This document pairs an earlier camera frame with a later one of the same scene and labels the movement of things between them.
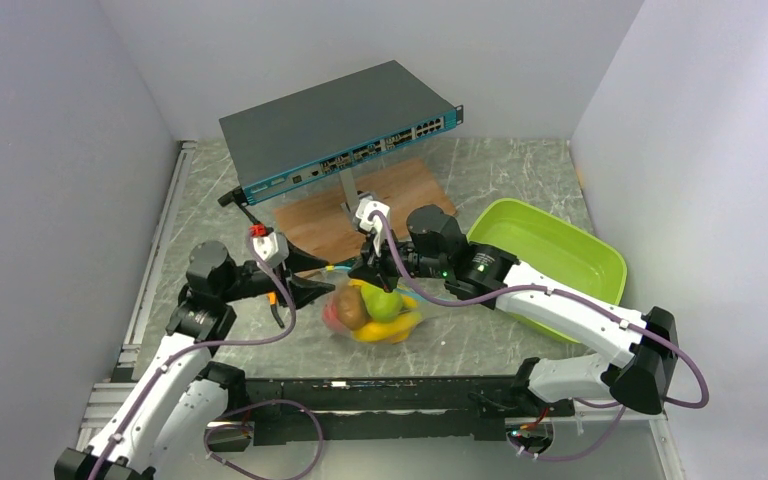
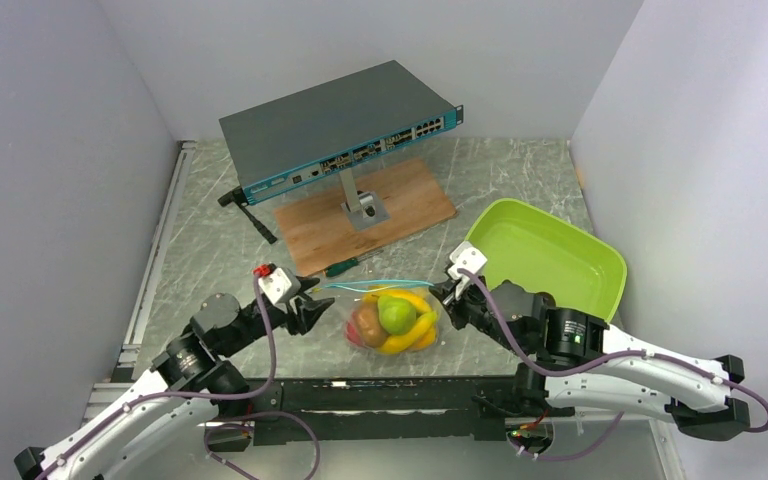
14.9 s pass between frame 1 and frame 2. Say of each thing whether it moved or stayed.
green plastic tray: stayed
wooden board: stayed
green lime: moved
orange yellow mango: moved
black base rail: stayed
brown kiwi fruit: moved
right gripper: moved
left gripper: moved
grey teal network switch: stayed
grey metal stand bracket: stayed
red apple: moved
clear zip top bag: moved
